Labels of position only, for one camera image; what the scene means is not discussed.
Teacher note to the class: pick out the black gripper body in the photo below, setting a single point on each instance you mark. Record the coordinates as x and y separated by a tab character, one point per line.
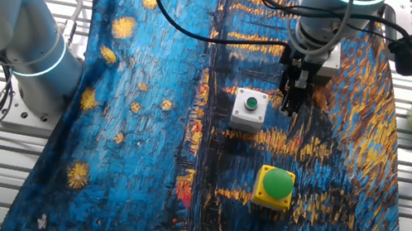
295	69

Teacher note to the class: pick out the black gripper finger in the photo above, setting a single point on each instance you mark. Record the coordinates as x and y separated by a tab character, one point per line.
287	97
298	101

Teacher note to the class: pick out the grey box red button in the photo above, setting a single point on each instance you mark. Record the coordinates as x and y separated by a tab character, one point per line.
329	67

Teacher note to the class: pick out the grey box small green button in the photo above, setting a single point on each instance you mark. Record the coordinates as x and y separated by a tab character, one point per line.
240	96

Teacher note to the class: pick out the yellow box green mushroom button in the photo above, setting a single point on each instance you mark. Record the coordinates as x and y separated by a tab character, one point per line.
277	183

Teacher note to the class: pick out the starry night painted cloth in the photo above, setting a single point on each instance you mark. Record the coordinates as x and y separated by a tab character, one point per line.
138	121

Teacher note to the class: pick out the small silver metal bracket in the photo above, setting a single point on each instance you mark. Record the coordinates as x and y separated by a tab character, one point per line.
303	79

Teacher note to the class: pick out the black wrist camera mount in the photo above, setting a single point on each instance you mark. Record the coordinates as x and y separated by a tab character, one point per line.
406	63

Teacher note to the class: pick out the silver wrist mounting bracket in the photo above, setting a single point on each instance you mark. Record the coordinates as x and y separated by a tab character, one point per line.
398	17

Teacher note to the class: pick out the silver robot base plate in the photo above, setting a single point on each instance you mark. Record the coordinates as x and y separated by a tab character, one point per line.
27	119

